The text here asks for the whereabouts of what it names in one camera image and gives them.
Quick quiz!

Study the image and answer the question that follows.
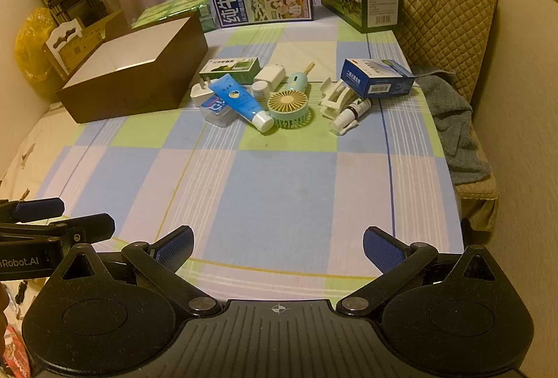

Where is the white charger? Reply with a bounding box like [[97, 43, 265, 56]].
[[254, 63, 289, 92]]

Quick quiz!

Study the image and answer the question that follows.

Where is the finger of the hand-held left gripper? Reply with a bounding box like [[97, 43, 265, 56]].
[[0, 197, 65, 224], [0, 212, 116, 248]]

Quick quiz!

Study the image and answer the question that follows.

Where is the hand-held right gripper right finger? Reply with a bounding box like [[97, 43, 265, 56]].
[[337, 225, 508, 318]]

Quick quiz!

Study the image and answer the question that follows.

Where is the blue tube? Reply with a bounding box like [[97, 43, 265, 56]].
[[208, 73, 276, 135]]

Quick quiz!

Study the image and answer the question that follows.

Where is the white plug adapter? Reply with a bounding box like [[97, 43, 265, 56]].
[[190, 79, 219, 109]]

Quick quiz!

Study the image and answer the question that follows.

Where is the yellow plastic bag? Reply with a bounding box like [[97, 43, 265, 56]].
[[15, 7, 58, 79]]

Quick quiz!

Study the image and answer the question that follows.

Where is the green shrink-wrapped carton pack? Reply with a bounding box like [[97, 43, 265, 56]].
[[131, 0, 217, 32]]

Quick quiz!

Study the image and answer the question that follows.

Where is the small green box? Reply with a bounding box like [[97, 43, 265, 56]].
[[199, 56, 261, 86]]

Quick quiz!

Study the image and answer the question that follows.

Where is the beige quilted chair cover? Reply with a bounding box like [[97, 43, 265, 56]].
[[394, 0, 500, 213]]

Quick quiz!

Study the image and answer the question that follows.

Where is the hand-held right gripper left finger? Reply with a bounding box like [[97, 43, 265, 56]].
[[46, 225, 224, 318]]

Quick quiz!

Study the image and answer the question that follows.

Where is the small white spray bottle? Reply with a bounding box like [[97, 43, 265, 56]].
[[330, 97, 373, 138]]

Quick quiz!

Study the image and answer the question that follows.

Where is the clear plastic floss box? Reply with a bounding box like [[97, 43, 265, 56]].
[[199, 96, 239, 128]]

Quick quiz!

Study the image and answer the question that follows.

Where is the brown storage box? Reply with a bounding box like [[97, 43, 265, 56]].
[[55, 14, 209, 124]]

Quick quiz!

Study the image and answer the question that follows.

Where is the blue medicine box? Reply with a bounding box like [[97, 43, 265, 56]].
[[340, 57, 416, 99]]

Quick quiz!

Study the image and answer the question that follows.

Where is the red white printed cloth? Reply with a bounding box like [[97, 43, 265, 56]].
[[0, 323, 29, 378]]

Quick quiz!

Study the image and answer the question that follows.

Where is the white plastic holder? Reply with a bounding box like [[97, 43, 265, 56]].
[[320, 77, 363, 120]]

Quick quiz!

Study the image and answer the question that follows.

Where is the grey towel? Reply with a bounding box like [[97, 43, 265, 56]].
[[417, 72, 492, 187]]

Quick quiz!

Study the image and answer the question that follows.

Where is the cream patterned sheet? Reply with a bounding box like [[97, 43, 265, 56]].
[[0, 101, 131, 218]]

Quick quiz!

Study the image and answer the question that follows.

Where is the teal handheld fan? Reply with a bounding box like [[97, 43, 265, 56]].
[[267, 62, 317, 131]]

